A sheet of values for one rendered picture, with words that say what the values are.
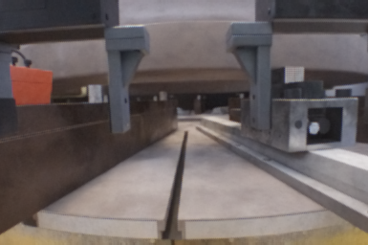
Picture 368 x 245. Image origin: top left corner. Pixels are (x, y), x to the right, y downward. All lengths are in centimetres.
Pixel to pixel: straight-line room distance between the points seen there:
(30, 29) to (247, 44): 20
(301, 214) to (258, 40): 67
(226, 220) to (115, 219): 36
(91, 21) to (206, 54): 99
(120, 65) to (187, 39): 98
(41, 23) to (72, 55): 123
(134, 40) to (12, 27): 11
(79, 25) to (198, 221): 62
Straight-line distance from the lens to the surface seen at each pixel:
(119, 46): 21
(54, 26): 23
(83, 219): 81
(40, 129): 85
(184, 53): 116
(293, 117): 89
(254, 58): 22
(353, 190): 84
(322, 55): 157
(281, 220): 78
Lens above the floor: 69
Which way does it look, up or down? 7 degrees down
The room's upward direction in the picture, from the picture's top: 2 degrees counter-clockwise
